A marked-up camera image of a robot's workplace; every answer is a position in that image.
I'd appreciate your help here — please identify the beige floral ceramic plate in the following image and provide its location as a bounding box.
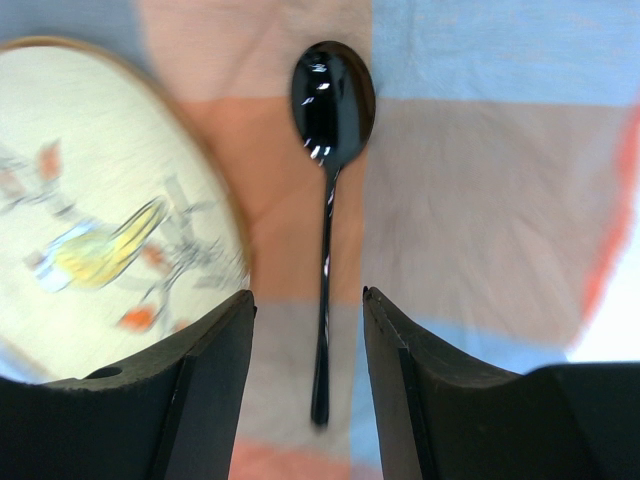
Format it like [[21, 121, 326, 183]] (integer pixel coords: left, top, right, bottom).
[[1, 36, 250, 383]]

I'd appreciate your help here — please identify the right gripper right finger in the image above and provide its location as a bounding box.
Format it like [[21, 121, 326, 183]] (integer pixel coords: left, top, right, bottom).
[[363, 287, 518, 479]]

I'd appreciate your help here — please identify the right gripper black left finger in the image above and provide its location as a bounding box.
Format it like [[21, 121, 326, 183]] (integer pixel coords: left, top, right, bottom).
[[44, 289, 259, 480]]

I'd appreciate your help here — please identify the black metal spoon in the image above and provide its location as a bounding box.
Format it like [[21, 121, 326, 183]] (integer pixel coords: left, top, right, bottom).
[[291, 40, 376, 428]]

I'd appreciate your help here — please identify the checkered orange blue cloth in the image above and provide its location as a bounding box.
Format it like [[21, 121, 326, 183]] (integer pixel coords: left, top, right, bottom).
[[1, 1, 639, 479]]

